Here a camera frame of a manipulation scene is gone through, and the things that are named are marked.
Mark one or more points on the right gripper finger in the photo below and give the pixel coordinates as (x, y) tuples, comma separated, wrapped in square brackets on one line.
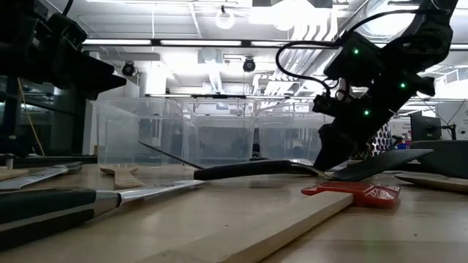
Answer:
[(336, 153), (322, 130)]

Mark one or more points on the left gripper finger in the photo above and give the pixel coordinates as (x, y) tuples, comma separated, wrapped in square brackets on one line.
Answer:
[(106, 84), (98, 67)]

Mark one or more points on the black nylon turner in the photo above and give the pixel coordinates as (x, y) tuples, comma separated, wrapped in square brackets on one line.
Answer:
[(241, 170)]

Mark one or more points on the wooden spork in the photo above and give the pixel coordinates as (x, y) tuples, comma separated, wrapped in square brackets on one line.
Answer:
[(122, 177)]

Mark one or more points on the wooden spoon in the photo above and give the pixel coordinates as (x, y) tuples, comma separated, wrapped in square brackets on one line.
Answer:
[(438, 182)]

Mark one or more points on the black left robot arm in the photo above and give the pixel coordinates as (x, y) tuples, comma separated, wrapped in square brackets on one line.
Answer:
[(18, 36)]

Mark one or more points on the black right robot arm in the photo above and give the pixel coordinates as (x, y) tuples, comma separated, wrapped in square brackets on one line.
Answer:
[(431, 33)]

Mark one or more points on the black ceiling spotlight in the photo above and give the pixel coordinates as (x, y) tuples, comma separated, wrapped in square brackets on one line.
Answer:
[(249, 65), (128, 68)]

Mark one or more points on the metal box grater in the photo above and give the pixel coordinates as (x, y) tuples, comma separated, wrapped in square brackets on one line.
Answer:
[(384, 142)]

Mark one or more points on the clear plastic bin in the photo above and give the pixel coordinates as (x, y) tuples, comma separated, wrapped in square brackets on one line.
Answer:
[(289, 135), (219, 139), (120, 131)]

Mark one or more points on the black computer monitor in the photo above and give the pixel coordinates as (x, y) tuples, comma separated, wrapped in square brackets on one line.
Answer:
[(426, 128)]

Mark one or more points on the slim black utensil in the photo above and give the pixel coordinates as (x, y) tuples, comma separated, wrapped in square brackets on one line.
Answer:
[(183, 162)]

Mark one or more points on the round white ceiling lamp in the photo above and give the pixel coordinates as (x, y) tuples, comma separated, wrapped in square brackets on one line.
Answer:
[(225, 20)]

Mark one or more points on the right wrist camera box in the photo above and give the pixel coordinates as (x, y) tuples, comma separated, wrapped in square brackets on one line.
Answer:
[(325, 104)]

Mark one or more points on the long ceiling light rail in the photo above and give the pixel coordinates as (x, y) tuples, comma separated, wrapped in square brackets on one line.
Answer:
[(117, 42)]

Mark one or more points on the black aluminium table frame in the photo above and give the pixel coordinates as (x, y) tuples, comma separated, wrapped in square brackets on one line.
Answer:
[(55, 159)]

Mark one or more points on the silver ventilation duct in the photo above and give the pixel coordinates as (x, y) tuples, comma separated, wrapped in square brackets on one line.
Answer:
[(387, 25)]

